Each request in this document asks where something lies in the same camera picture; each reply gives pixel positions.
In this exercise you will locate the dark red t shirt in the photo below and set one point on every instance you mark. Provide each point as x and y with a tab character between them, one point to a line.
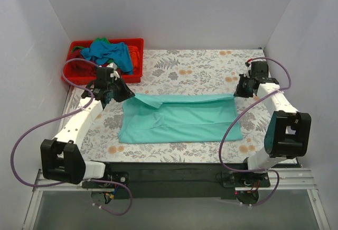
80	68

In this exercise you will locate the blue t shirt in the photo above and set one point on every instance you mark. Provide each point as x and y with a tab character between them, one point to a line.
125	63

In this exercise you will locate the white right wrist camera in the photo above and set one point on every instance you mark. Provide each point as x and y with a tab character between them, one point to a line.
248	65

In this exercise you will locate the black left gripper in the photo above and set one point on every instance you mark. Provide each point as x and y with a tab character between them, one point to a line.
121	90

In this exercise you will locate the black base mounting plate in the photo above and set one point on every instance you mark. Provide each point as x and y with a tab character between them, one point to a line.
180	180

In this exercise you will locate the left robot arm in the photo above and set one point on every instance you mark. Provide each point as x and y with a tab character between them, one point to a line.
61	157

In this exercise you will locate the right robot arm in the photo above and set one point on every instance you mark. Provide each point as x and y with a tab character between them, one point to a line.
288	130

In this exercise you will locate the mint green t shirt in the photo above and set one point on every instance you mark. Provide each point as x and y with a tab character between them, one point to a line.
176	118

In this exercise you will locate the aluminium frame rail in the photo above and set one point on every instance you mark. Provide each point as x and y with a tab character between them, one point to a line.
289	179

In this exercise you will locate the orange t shirt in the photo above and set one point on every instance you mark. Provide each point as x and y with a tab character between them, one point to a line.
135	57

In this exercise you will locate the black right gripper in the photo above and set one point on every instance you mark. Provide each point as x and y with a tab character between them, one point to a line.
242	88

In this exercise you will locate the red plastic bin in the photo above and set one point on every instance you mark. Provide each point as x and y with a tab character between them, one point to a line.
134	78

